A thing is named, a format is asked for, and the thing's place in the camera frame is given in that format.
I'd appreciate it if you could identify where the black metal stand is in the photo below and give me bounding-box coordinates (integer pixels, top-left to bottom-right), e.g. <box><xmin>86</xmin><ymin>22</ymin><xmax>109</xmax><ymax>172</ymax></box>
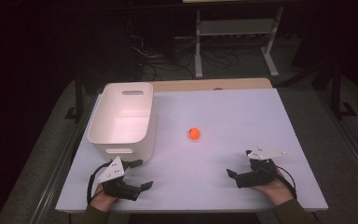
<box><xmin>64</xmin><ymin>70</ymin><xmax>86</xmax><ymax>124</ymax></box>
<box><xmin>329</xmin><ymin>62</ymin><xmax>358</xmax><ymax>119</ymax></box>

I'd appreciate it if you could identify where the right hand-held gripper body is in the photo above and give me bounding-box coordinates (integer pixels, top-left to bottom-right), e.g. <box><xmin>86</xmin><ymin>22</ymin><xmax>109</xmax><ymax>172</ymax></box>
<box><xmin>243</xmin><ymin>144</ymin><xmax>287</xmax><ymax>189</ymax></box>

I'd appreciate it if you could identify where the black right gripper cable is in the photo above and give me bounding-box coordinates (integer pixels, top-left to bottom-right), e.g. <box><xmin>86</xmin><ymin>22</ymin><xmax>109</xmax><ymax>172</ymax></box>
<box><xmin>274</xmin><ymin>172</ymin><xmax>298</xmax><ymax>200</ymax></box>

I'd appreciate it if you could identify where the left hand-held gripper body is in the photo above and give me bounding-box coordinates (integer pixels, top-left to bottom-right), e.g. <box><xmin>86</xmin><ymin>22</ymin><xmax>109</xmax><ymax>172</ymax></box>
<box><xmin>94</xmin><ymin>156</ymin><xmax>142</xmax><ymax>202</ymax></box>

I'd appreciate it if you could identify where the orange ball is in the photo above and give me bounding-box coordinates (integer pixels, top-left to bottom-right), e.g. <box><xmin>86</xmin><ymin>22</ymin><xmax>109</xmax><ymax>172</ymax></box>
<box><xmin>187</xmin><ymin>127</ymin><xmax>201</xmax><ymax>140</ymax></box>

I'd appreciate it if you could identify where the person's left hand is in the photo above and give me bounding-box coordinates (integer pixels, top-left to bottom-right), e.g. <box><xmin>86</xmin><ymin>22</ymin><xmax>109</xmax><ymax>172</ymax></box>
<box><xmin>89</xmin><ymin>183</ymin><xmax>119</xmax><ymax>213</ymax></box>

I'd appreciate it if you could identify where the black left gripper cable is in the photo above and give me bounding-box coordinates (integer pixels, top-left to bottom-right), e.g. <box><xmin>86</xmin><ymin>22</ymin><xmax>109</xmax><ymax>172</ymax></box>
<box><xmin>86</xmin><ymin>161</ymin><xmax>113</xmax><ymax>205</ymax></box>

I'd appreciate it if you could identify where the metal floor rail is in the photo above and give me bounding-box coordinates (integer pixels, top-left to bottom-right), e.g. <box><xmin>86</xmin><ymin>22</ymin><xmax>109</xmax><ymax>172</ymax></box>
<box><xmin>27</xmin><ymin>99</ymin><xmax>99</xmax><ymax>224</ymax></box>
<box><xmin>318</xmin><ymin>91</ymin><xmax>358</xmax><ymax>190</ymax></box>

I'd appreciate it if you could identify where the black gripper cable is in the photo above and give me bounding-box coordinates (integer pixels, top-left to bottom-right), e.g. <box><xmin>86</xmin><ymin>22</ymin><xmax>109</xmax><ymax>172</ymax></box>
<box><xmin>86</xmin><ymin>161</ymin><xmax>113</xmax><ymax>205</ymax></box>
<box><xmin>274</xmin><ymin>172</ymin><xmax>298</xmax><ymax>200</ymax></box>

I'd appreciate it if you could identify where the tangle of floor cables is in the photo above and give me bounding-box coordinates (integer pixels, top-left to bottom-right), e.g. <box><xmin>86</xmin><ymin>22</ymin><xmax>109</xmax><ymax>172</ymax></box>
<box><xmin>130</xmin><ymin>33</ymin><xmax>241</xmax><ymax>82</ymax></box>

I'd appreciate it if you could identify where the white plastic storage bin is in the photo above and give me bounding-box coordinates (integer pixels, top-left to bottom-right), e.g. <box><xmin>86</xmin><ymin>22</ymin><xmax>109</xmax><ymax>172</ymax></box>
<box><xmin>87</xmin><ymin>81</ymin><xmax>157</xmax><ymax>163</ymax></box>

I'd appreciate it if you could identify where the person's right hand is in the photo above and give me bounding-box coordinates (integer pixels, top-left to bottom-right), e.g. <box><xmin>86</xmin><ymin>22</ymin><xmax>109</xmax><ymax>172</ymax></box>
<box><xmin>251</xmin><ymin>169</ymin><xmax>295</xmax><ymax>207</ymax></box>

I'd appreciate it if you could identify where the white metal desk frame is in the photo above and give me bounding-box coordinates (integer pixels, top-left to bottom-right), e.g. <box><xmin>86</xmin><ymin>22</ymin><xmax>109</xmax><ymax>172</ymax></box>
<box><xmin>194</xmin><ymin>7</ymin><xmax>284</xmax><ymax>79</ymax></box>

